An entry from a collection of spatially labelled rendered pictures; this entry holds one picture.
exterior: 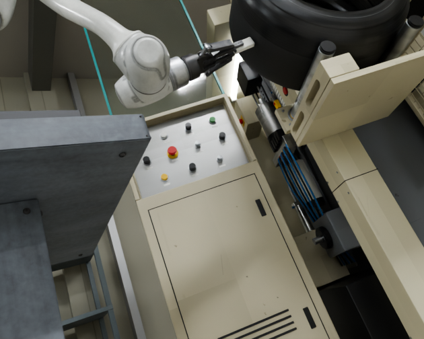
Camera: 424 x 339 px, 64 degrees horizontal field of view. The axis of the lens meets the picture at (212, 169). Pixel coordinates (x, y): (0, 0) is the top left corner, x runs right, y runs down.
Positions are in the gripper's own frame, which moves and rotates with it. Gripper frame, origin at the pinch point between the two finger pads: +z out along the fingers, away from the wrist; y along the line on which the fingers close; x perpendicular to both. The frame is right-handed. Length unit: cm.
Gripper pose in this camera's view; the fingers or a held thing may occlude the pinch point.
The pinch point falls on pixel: (242, 45)
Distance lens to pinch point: 113.9
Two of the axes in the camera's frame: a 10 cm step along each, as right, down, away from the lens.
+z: 8.8, -4.3, 2.0
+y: -0.2, 3.8, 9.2
